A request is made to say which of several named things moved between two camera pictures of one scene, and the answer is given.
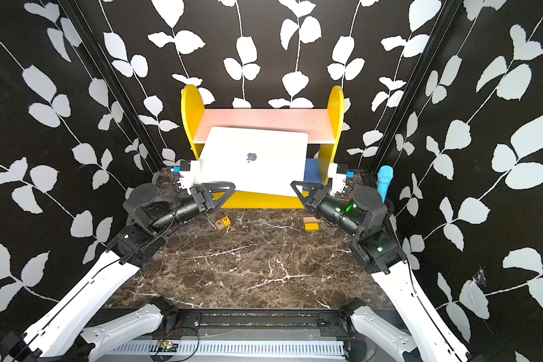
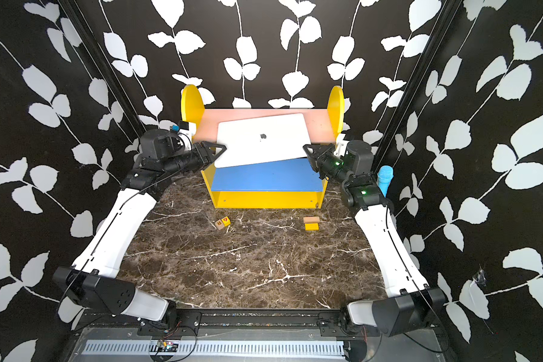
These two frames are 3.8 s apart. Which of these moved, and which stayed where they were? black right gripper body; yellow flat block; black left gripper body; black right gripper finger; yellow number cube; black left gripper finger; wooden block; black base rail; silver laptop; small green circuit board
Moved: black left gripper body; black left gripper finger; black right gripper body; silver laptop; black right gripper finger
Stayed: small green circuit board; wooden block; yellow flat block; black base rail; yellow number cube
